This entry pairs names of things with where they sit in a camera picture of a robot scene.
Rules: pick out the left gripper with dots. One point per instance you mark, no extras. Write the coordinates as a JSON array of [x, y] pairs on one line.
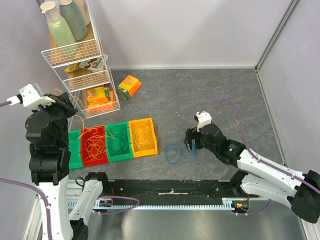
[[62, 100]]

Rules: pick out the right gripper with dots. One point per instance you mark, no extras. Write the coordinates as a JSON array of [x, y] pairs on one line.
[[189, 135]]

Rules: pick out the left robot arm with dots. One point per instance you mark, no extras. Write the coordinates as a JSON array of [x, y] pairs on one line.
[[47, 132]]

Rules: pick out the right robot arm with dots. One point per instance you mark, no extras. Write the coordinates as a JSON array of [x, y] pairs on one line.
[[260, 176]]

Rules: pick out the orange yellow box in rack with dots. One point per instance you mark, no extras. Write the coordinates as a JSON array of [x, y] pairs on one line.
[[101, 98]]

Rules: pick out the yellow snack bag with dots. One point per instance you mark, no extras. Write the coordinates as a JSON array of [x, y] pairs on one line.
[[72, 67]]

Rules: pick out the orange bin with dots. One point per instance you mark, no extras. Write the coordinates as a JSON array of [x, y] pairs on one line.
[[143, 137]]

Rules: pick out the red bin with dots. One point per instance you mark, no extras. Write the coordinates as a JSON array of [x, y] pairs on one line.
[[93, 146]]

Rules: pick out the far left green bin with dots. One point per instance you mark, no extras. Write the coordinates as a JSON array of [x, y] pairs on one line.
[[75, 161]]

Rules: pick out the green bin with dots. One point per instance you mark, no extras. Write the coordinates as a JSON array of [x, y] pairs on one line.
[[75, 161], [118, 142]]

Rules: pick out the white snack pouch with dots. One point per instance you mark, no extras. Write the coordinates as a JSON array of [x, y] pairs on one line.
[[94, 65]]

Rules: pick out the light green bottle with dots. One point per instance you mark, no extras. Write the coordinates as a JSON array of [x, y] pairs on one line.
[[59, 28]]

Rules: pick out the orange juice carton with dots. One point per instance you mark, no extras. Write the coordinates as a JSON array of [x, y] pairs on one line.
[[128, 87]]

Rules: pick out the grey green bottle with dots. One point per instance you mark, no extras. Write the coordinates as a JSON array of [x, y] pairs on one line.
[[72, 14]]

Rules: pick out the pink bottle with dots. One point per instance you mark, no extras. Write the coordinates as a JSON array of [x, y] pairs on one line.
[[83, 7]]

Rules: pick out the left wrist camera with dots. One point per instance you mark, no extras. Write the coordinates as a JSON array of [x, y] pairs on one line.
[[31, 97]]

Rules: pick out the white wire shelf rack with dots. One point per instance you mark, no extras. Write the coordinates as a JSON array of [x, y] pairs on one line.
[[78, 82]]

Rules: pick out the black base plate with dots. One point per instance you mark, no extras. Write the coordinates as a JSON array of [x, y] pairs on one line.
[[174, 192]]

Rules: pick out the white cable duct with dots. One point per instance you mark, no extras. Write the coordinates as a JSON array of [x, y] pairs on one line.
[[225, 206]]

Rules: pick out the aluminium corner post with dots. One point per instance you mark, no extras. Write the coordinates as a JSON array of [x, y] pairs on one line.
[[293, 4]]

